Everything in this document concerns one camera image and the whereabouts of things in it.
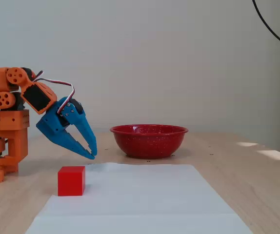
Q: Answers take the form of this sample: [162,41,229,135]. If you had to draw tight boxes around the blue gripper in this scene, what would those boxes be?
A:
[36,97,98,160]

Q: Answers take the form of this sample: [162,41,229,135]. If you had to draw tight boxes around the red cube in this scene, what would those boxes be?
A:
[58,166,86,196]

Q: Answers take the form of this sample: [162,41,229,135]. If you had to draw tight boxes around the red speckled bowl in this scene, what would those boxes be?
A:
[109,124,189,159]

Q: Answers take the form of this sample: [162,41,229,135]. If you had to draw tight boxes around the white paper sheet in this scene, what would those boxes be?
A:
[24,162,254,234]

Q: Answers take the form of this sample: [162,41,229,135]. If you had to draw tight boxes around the white red black servo cable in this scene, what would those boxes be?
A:
[31,70,76,114]

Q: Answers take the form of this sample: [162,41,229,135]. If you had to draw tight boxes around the black hanging cable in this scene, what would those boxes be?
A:
[252,0,280,51]

